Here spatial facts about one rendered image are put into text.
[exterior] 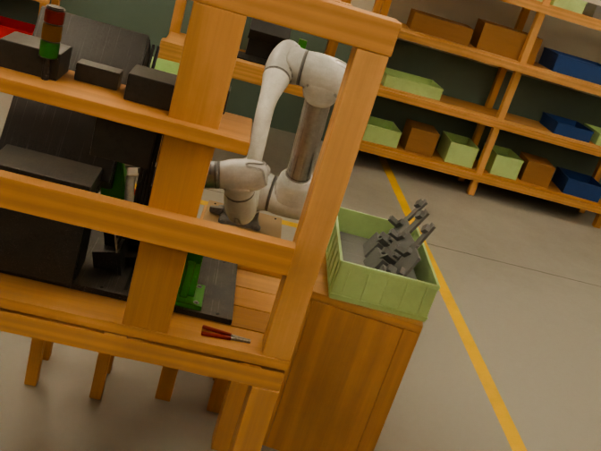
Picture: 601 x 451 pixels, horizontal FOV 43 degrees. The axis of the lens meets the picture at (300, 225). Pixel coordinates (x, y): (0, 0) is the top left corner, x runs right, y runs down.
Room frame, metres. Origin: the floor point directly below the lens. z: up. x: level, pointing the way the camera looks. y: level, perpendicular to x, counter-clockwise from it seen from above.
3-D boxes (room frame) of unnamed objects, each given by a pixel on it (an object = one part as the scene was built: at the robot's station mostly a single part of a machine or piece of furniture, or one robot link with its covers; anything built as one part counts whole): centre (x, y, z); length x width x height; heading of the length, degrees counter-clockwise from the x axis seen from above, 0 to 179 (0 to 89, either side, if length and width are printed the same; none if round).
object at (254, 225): (2.99, 0.28, 0.91); 0.22 x 0.18 x 0.06; 102
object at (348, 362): (3.06, -0.34, 0.39); 0.68 x 0.52 x 0.79; 178
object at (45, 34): (1.94, 0.77, 1.67); 0.05 x 0.05 x 0.05
